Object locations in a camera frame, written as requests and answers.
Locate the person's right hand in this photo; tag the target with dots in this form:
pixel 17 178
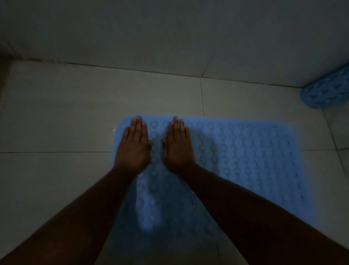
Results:
pixel 178 150

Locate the person's left hand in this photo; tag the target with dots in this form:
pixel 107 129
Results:
pixel 133 153

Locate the blue bath mat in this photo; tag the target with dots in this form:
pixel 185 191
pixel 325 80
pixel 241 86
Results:
pixel 245 153
pixel 327 90

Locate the person's left forearm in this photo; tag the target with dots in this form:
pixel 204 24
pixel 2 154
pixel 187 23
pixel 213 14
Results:
pixel 76 224

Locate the person's right forearm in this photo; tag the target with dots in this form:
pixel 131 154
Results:
pixel 259 224

